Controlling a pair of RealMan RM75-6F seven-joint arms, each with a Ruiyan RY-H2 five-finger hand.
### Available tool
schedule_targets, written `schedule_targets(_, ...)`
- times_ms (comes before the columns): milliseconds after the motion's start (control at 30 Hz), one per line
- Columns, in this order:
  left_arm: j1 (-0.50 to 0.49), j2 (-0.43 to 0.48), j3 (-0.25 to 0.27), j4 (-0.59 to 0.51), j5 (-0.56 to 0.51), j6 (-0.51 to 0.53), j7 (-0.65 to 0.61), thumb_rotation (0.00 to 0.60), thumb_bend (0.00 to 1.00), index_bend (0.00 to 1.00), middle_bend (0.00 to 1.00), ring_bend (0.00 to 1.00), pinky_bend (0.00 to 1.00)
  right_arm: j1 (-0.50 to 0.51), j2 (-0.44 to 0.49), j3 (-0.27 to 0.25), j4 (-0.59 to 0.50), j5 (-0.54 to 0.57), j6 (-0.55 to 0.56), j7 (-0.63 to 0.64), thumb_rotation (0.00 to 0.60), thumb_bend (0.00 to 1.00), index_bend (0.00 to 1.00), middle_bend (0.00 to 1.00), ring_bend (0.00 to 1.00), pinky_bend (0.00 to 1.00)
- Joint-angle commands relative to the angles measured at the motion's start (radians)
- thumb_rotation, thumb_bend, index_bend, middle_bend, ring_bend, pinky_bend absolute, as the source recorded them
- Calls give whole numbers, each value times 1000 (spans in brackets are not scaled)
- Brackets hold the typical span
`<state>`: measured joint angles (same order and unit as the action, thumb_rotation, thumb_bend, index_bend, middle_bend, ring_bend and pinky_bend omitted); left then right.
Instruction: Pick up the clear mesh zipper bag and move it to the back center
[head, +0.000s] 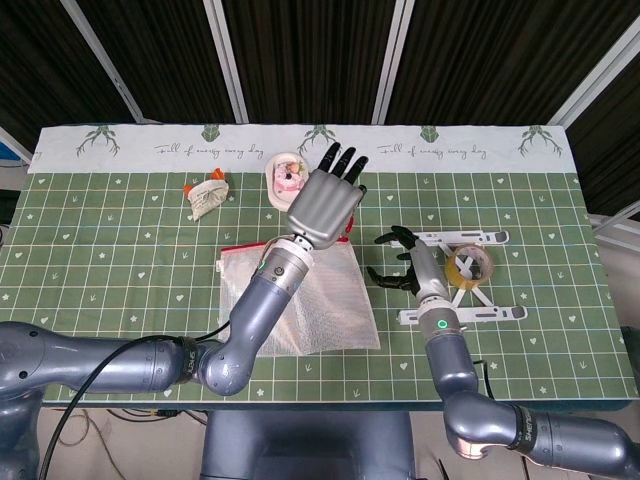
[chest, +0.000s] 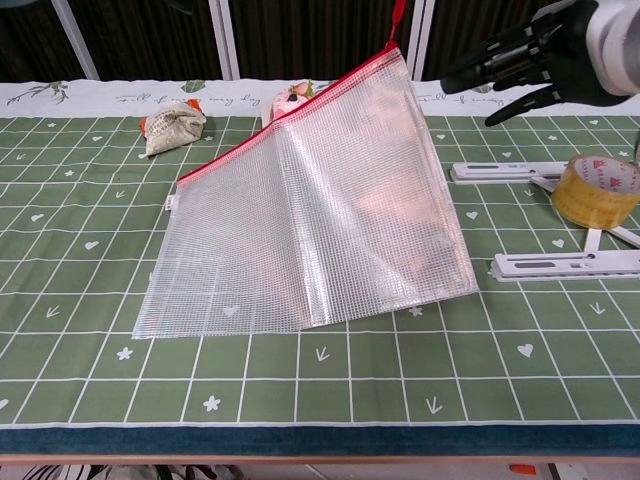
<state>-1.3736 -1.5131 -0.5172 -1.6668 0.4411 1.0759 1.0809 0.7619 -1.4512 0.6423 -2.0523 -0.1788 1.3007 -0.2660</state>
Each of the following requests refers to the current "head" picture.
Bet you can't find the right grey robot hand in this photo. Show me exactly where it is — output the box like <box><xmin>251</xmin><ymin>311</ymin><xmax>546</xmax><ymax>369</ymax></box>
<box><xmin>367</xmin><ymin>224</ymin><xmax>450</xmax><ymax>302</ymax></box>

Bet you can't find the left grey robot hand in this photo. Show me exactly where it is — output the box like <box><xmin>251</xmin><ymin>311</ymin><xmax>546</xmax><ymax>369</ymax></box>
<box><xmin>285</xmin><ymin>142</ymin><xmax>371</xmax><ymax>251</ymax></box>

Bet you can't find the clear mesh zipper pouch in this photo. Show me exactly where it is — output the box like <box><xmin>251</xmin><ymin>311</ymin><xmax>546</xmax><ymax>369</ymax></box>
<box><xmin>217</xmin><ymin>214</ymin><xmax>381</xmax><ymax>359</ymax></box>

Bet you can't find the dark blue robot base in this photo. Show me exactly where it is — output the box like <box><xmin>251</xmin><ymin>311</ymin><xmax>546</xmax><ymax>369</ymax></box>
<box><xmin>199</xmin><ymin>410</ymin><xmax>416</xmax><ymax>480</ymax></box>

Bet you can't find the yellow packing tape roll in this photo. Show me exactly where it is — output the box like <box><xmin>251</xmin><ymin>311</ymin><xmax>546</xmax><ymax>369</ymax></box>
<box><xmin>444</xmin><ymin>243</ymin><xmax>495</xmax><ymax>290</ymax></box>

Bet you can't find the white oval box pink cake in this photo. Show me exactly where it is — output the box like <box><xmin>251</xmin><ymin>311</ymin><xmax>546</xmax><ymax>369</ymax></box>
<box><xmin>263</xmin><ymin>152</ymin><xmax>310</xmax><ymax>210</ymax></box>

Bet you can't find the white folding laptop stand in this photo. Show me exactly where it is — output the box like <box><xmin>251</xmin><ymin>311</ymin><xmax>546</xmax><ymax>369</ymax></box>
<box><xmin>388</xmin><ymin>229</ymin><xmax>529</xmax><ymax>327</ymax></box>

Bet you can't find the crumpled paper snack packet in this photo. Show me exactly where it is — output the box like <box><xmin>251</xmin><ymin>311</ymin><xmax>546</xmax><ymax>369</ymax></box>
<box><xmin>182</xmin><ymin>168</ymin><xmax>231</xmax><ymax>222</ymax></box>

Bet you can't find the green grid tablecloth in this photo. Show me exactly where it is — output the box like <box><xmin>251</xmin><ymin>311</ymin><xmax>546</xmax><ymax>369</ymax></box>
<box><xmin>0</xmin><ymin>123</ymin><xmax>636</xmax><ymax>406</ymax></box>

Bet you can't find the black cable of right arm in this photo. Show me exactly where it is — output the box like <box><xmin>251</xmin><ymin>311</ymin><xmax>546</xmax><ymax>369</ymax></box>
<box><xmin>472</xmin><ymin>357</ymin><xmax>497</xmax><ymax>401</ymax></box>

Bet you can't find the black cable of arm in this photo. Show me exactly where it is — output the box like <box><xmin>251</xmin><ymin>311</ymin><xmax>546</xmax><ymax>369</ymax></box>
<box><xmin>472</xmin><ymin>357</ymin><xmax>497</xmax><ymax>401</ymax></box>
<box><xmin>42</xmin><ymin>319</ymin><xmax>236</xmax><ymax>480</ymax></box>

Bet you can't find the white aluminium partition post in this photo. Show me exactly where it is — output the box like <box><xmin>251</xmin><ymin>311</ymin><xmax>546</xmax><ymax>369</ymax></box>
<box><xmin>74</xmin><ymin>0</ymin><xmax>147</xmax><ymax>124</ymax></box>
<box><xmin>203</xmin><ymin>0</ymin><xmax>250</xmax><ymax>124</ymax></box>
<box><xmin>546</xmin><ymin>13</ymin><xmax>640</xmax><ymax>127</ymax></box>
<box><xmin>371</xmin><ymin>0</ymin><xmax>415</xmax><ymax>125</ymax></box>

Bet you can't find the white aluminium frame bar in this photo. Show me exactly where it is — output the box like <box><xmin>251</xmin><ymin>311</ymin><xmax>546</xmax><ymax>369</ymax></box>
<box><xmin>589</xmin><ymin>203</ymin><xmax>640</xmax><ymax>237</ymax></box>
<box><xmin>0</xmin><ymin>126</ymin><xmax>32</xmax><ymax>165</ymax></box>

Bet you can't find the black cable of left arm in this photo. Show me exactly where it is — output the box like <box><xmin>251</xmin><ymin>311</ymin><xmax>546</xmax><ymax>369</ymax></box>
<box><xmin>42</xmin><ymin>319</ymin><xmax>236</xmax><ymax>480</ymax></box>

